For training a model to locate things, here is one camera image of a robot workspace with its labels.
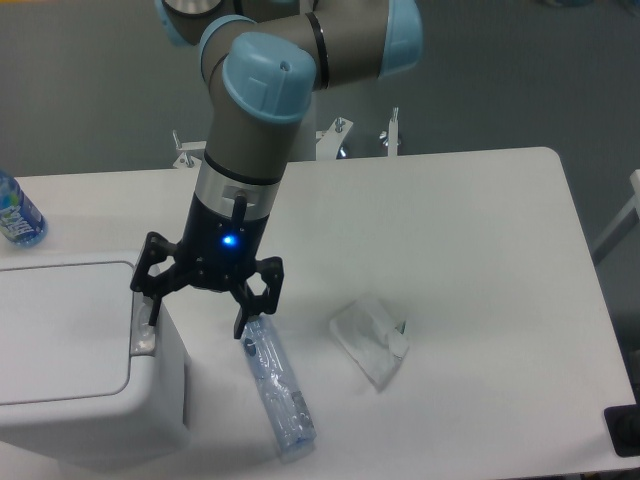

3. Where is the crushed clear plastic bottle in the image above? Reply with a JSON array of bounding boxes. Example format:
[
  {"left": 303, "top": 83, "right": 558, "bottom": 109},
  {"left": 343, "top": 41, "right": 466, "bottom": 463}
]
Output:
[{"left": 241, "top": 316, "right": 316, "bottom": 461}]

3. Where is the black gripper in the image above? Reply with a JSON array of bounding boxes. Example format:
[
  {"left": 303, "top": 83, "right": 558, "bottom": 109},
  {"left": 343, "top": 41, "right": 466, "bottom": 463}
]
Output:
[{"left": 130, "top": 196, "right": 284, "bottom": 340}]

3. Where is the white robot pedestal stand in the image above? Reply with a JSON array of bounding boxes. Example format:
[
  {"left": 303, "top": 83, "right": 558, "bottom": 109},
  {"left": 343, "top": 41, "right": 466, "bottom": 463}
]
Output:
[{"left": 172, "top": 106, "right": 402, "bottom": 169}]

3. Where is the black object at table edge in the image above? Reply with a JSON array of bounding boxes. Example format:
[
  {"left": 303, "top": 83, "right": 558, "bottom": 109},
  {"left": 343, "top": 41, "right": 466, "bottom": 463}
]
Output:
[{"left": 604, "top": 404, "right": 639, "bottom": 458}]

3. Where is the white frame at right edge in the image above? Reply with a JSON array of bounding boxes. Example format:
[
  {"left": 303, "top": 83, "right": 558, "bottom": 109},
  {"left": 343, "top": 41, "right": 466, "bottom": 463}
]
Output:
[{"left": 591, "top": 169, "right": 639, "bottom": 266}]

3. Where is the blue labelled water bottle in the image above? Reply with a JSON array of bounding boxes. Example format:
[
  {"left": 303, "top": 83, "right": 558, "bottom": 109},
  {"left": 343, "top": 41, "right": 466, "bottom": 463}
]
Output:
[{"left": 1, "top": 171, "right": 48, "bottom": 248}]

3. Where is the white push-lid trash can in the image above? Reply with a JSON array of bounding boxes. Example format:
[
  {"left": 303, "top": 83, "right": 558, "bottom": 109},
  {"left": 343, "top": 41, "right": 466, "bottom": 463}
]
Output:
[{"left": 1, "top": 251, "right": 190, "bottom": 464}]

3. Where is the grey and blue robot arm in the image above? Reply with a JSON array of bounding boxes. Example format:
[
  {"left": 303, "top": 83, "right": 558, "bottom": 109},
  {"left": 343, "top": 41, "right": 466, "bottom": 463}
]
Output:
[{"left": 130, "top": 1, "right": 423, "bottom": 335}]

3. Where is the crumpled white plastic wrapper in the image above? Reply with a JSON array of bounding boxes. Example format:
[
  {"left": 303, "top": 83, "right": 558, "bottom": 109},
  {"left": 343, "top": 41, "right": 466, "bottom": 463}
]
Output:
[{"left": 329, "top": 295, "right": 410, "bottom": 391}]

